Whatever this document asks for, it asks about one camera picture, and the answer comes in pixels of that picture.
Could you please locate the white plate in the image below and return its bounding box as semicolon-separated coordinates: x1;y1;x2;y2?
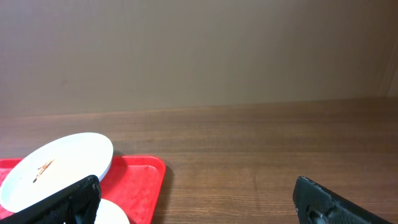
1;133;114;213
63;198;131;224

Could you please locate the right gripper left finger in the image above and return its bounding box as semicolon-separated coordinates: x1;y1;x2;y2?
1;175;101;224

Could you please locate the white plate top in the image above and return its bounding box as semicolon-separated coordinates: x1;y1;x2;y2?
1;133;114;213

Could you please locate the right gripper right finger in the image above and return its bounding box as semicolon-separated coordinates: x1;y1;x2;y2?
293;176;392;224

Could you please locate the red plastic tray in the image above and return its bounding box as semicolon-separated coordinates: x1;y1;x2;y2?
1;156;165;223

